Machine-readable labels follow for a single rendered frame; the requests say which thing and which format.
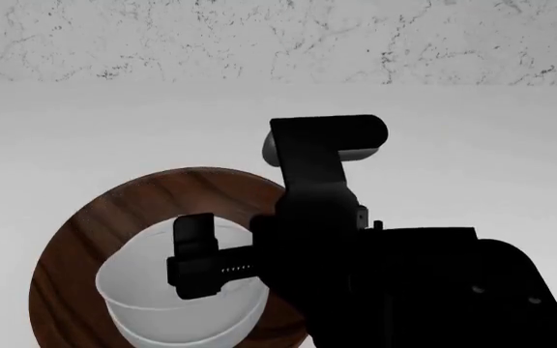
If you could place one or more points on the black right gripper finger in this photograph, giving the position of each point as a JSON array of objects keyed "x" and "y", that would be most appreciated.
[{"x": 194, "y": 268}]

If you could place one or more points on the round brown wooden board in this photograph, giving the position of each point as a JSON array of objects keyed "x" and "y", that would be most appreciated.
[{"x": 114, "y": 217}]

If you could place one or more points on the white ceramic bowl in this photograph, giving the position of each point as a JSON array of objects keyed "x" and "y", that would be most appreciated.
[
  {"x": 182, "y": 337},
  {"x": 138, "y": 275}
]

